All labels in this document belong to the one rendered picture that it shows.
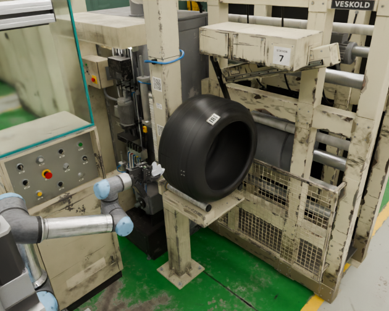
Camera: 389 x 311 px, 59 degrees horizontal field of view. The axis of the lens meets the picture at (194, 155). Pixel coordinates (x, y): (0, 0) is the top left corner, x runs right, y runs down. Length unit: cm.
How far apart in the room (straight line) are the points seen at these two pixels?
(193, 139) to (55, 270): 129
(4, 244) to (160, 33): 126
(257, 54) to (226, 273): 170
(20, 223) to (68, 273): 122
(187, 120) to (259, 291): 149
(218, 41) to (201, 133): 54
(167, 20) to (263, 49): 51
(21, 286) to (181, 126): 100
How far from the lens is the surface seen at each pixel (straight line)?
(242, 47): 183
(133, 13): 249
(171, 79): 194
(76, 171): 221
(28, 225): 132
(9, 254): 102
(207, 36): 197
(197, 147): 164
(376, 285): 298
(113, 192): 149
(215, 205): 211
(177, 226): 242
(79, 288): 264
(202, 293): 268
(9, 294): 110
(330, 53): 175
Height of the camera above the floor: 208
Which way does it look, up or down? 29 degrees down
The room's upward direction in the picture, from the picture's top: 2 degrees counter-clockwise
